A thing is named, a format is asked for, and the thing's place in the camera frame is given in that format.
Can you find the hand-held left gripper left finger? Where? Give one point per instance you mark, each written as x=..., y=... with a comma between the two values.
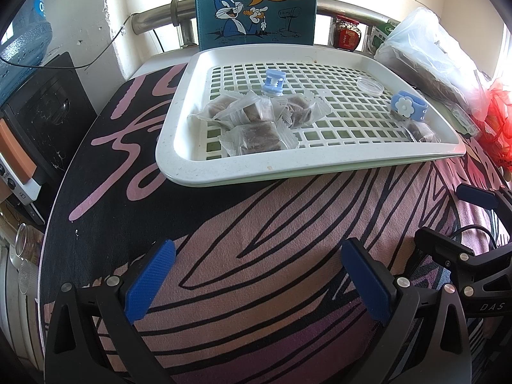
x=154, y=276

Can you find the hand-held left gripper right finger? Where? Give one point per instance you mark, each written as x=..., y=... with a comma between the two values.
x=362, y=278

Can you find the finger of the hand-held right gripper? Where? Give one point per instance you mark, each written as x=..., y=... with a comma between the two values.
x=436, y=244
x=476, y=196

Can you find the white slotted tray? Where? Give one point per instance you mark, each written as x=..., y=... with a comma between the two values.
x=180, y=164

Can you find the blue spool clip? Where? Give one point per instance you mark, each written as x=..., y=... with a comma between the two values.
x=273, y=83

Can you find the clear plastic packet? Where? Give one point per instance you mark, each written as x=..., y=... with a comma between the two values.
x=466, y=122

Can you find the red plastic bag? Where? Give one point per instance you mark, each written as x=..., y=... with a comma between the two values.
x=498, y=124

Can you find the pink black printed tablecloth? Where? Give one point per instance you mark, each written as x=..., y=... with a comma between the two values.
x=248, y=248

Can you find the glass jar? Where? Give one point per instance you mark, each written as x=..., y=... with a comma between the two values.
x=28, y=244

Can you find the bright window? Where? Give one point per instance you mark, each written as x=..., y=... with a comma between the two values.
x=506, y=48

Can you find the clear plastic bag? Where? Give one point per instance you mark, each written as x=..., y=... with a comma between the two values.
x=428, y=52

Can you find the black water dispenser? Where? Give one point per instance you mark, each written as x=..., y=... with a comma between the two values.
x=52, y=120

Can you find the green white carton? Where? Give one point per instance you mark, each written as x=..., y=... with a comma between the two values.
x=380, y=36

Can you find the red sauce jar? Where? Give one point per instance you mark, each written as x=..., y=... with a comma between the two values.
x=346, y=34

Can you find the blue water bottle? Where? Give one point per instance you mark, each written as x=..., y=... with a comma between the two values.
x=28, y=48

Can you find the blue cartoon tote bag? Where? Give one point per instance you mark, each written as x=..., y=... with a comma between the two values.
x=216, y=20

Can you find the metal pipe rail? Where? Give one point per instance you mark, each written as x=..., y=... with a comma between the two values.
x=160, y=14

